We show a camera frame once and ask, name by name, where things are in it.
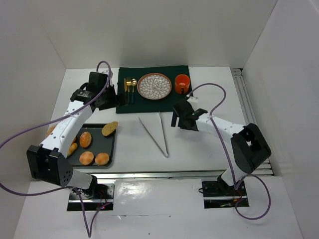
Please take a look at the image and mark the orange mug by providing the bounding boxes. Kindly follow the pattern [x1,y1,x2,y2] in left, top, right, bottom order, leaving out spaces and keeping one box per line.
[174,74,190,95]

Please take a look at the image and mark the gold knife green handle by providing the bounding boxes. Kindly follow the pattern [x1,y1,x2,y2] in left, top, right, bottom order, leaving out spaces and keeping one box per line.
[124,78,129,105]

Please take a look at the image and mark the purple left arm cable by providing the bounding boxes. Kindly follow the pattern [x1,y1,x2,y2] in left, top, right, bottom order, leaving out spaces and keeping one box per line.
[0,61,113,238]

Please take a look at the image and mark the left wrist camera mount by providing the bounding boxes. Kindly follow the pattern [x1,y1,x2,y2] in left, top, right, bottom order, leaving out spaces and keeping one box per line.
[102,70,113,83]

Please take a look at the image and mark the dark green placemat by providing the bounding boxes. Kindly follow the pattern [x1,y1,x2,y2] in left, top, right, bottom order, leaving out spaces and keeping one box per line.
[116,65,190,114]

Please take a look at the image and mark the round bread roll left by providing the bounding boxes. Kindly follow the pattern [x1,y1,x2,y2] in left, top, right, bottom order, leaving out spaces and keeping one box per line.
[79,151,94,165]

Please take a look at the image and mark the aluminium rail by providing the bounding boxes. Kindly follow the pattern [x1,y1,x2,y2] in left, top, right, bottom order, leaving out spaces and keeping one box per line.
[92,170,223,180]
[230,68,274,176]

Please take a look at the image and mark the large orange brioche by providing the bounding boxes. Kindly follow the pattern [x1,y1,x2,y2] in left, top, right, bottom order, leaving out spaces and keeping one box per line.
[45,125,56,137]

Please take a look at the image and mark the floral patterned plate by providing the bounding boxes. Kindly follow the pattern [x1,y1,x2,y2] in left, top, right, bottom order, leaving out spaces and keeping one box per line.
[137,73,172,100]

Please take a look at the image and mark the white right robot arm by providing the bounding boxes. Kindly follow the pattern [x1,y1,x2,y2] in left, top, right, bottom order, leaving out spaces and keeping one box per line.
[171,97,272,193]

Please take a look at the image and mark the aluminium rail right side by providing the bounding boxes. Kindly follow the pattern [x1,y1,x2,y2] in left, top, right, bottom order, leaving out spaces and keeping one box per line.
[230,68,274,176]

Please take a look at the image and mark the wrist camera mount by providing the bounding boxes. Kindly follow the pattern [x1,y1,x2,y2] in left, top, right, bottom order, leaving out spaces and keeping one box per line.
[102,70,113,83]
[187,96,198,105]

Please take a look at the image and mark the sesame bun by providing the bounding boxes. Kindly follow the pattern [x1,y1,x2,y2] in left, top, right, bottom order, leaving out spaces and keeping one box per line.
[79,131,92,148]

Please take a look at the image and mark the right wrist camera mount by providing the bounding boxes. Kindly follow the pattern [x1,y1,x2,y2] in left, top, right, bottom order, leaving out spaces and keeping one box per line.
[187,96,198,105]

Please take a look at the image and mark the aluminium rail front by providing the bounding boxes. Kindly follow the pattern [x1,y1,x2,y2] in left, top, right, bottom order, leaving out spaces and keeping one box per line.
[92,170,223,180]

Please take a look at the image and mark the black baking tray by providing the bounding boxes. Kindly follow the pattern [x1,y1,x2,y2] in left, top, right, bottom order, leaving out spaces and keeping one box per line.
[67,123,116,168]

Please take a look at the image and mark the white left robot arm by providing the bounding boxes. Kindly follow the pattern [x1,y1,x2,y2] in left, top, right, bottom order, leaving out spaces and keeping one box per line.
[26,72,125,197]

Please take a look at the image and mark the round bread roll right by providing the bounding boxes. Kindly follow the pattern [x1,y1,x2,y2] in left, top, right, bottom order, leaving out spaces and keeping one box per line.
[95,153,110,166]

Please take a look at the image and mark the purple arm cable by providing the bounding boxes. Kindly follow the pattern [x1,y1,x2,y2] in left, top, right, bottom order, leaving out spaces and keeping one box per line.
[185,83,272,220]
[0,61,113,238]

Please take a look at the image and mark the striped long bread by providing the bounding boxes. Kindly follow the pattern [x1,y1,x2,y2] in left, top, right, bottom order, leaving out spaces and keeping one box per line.
[67,142,78,157]

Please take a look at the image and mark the gold fork green handle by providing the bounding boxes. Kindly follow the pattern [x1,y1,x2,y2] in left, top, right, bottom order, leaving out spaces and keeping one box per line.
[126,78,131,104]

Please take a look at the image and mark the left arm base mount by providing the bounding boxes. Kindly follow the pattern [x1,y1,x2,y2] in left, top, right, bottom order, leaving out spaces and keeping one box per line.
[67,180,115,212]

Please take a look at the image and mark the steel serving tongs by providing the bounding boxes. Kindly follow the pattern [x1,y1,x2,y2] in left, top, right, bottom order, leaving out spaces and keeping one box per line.
[138,112,169,158]

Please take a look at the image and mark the gold spoon green handle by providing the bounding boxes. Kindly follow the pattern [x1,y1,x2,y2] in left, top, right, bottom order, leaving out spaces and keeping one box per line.
[131,79,137,104]

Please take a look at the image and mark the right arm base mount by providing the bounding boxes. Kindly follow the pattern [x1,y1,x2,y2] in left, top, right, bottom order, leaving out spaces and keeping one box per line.
[198,181,249,209]

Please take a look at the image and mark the round bread roll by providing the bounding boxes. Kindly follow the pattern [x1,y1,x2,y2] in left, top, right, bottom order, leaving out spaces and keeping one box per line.
[95,153,110,166]
[79,151,94,165]

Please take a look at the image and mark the seeded bread slice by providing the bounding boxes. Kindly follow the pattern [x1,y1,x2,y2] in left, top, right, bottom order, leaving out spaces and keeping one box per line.
[102,121,118,136]

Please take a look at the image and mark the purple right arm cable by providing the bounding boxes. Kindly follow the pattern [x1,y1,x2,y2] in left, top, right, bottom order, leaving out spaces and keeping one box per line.
[185,83,272,220]

